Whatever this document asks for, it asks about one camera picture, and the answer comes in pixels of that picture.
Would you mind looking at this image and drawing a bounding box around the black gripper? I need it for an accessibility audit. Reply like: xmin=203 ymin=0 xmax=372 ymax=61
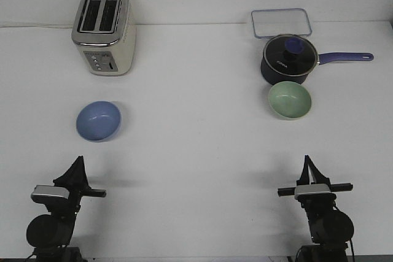
xmin=53 ymin=156 xmax=107 ymax=212
xmin=277 ymin=155 xmax=353 ymax=210

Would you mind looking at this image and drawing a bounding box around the blue bowl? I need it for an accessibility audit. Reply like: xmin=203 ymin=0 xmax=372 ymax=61
xmin=75 ymin=101 xmax=122 ymax=142

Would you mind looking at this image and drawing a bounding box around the green bowl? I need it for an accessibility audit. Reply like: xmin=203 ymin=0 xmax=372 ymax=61
xmin=268 ymin=81 xmax=313 ymax=120

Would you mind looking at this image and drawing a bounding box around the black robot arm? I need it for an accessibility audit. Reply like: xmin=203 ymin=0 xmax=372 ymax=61
xmin=278 ymin=155 xmax=355 ymax=261
xmin=26 ymin=156 xmax=106 ymax=261

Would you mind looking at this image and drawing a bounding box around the dark blue saucepan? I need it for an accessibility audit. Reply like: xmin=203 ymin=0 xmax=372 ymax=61
xmin=261 ymin=52 xmax=374 ymax=85

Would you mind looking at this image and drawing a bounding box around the glass pot lid blue knob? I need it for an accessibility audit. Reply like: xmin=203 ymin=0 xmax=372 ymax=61
xmin=264 ymin=35 xmax=317 ymax=62

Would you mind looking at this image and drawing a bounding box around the silver two-slot toaster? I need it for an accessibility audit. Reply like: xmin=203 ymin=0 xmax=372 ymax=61
xmin=71 ymin=0 xmax=136 ymax=76

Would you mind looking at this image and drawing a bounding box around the clear plastic food container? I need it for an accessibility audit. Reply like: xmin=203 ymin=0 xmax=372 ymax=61
xmin=251 ymin=8 xmax=313 ymax=39

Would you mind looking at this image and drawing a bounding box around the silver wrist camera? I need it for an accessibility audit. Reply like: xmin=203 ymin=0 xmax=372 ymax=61
xmin=294 ymin=183 xmax=331 ymax=200
xmin=31 ymin=185 xmax=70 ymax=204

